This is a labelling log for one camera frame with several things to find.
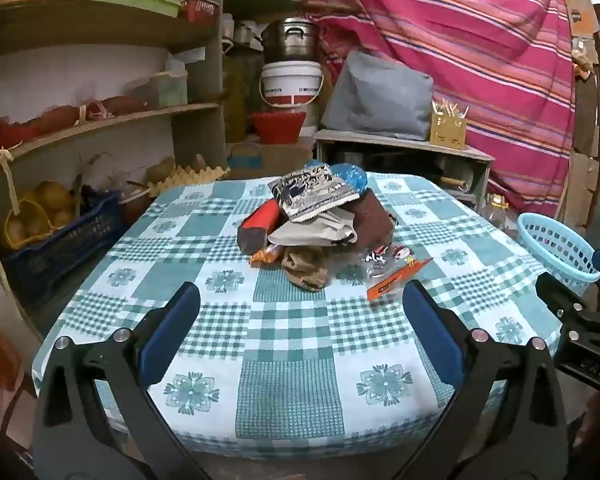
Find clear wrapper with red print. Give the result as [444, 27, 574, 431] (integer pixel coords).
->
[362, 244, 416, 278]

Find yellow mesh bag of fruit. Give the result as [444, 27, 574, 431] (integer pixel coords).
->
[2, 180, 78, 251]

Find metal cooking pot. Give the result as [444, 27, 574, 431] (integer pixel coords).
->
[260, 17, 321, 63]

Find clear plastic container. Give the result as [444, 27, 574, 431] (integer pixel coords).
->
[130, 67, 188, 110]

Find small orange snack wrapper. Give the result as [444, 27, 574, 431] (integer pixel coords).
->
[250, 245, 286, 265]

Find small red basket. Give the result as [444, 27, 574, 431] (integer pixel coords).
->
[182, 0, 218, 26]

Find light blue plastic basket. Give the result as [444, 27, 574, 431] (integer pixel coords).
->
[517, 212, 600, 291]

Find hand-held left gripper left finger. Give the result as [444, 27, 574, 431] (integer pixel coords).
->
[32, 281, 211, 480]

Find wooden curved shelf unit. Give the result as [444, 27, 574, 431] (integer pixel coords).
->
[0, 0, 301, 346]

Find bundle of chopsticks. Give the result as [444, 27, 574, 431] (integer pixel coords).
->
[430, 99, 470, 120]

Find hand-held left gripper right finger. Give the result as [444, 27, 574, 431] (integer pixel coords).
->
[395, 279, 568, 480]

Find blue plastic crate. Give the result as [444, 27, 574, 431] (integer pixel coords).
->
[0, 189, 126, 311]

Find brown paper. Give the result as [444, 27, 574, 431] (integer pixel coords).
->
[280, 246, 330, 291]

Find yellow oil jug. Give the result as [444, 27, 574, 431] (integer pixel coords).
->
[222, 50, 266, 143]

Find cardboard panels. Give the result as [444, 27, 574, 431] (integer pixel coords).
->
[560, 0, 600, 231]

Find cardboard box with blue label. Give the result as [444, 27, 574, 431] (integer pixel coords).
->
[227, 137, 316, 181]

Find green plastic tray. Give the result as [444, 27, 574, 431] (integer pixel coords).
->
[89, 0, 183, 18]

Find yellow egg carton tray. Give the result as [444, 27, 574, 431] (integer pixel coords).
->
[147, 164, 231, 196]

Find person's right forearm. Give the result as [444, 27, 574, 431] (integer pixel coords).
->
[567, 395, 600, 480]

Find yellow chopstick holder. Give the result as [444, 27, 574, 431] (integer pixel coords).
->
[429, 110, 468, 150]

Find green checkered tablecloth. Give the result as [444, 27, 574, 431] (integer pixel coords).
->
[32, 172, 563, 461]

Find grey cushion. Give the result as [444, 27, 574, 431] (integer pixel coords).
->
[320, 50, 435, 142]

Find blue plastic bag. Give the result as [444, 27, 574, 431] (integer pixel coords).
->
[330, 162, 370, 196]

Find maroon packet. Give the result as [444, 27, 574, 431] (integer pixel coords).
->
[352, 193, 397, 252]

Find potato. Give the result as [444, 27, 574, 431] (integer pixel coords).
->
[145, 156, 177, 183]

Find clear plastic oil bottle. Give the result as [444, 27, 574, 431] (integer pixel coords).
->
[485, 194, 511, 233]

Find red mesh bags of vegetables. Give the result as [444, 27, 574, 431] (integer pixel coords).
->
[0, 95, 148, 151]

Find beige paper bag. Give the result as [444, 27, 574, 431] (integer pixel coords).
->
[267, 207, 359, 249]

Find red orange wrapper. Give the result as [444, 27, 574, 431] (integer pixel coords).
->
[244, 199, 284, 231]

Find black white patterned snack packet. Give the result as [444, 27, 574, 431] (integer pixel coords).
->
[267, 164, 358, 222]

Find pink striped cloth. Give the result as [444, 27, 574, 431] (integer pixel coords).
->
[292, 0, 578, 216]

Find white plastic bucket with handle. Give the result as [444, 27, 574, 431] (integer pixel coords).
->
[259, 61, 326, 111]

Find red plastic basket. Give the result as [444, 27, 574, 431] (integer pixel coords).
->
[250, 111, 307, 145]

